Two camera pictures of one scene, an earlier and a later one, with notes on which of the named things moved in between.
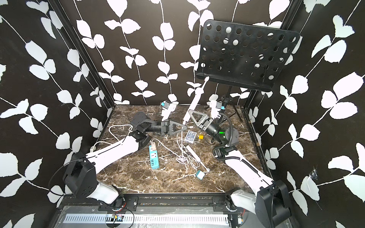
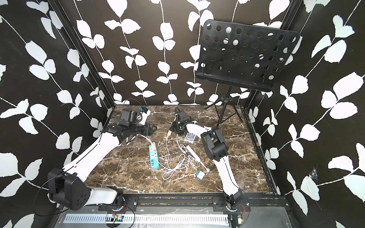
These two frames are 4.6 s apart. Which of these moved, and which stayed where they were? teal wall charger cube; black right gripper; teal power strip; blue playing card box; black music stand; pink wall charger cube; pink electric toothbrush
Moved: black right gripper; pink electric toothbrush
Stayed: pink wall charger cube; teal wall charger cube; black music stand; teal power strip; blue playing card box
